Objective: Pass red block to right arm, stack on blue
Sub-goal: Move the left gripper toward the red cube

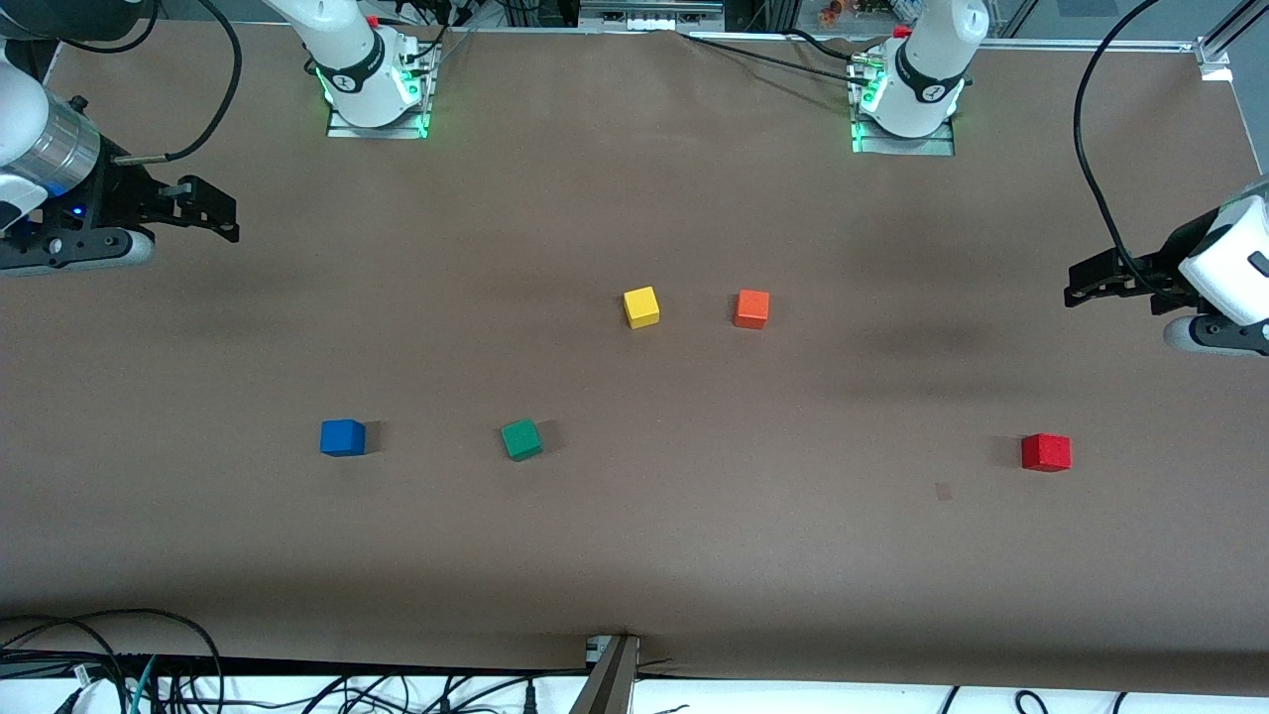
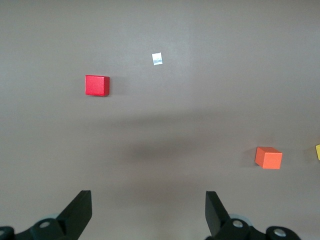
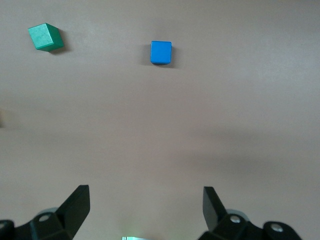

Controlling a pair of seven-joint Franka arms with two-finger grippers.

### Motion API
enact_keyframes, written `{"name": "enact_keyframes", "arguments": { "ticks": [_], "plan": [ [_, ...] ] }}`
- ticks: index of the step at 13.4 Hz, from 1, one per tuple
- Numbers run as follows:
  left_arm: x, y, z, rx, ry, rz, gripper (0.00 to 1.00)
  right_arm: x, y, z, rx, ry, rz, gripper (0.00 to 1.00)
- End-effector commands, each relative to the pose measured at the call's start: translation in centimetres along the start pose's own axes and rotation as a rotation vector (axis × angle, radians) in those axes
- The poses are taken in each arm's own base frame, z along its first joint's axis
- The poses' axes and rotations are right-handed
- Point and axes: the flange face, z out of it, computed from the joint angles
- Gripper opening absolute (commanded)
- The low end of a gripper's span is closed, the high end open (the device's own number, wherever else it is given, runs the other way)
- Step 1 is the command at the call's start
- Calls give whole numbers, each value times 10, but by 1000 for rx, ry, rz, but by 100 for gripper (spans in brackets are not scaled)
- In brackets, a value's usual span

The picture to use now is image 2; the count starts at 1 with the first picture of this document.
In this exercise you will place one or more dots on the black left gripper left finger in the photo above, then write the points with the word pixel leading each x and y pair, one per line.
pixel 75 217

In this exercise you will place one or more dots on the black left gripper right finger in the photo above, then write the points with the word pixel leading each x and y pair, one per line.
pixel 217 220

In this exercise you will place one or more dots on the red wooden block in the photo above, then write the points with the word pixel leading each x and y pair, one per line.
pixel 96 85

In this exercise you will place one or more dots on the orange wooden block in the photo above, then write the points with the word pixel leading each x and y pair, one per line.
pixel 268 158

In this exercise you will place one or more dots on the yellow wooden block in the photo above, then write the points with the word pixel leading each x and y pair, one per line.
pixel 318 152

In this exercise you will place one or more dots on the small square tape patch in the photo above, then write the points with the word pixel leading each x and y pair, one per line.
pixel 157 59

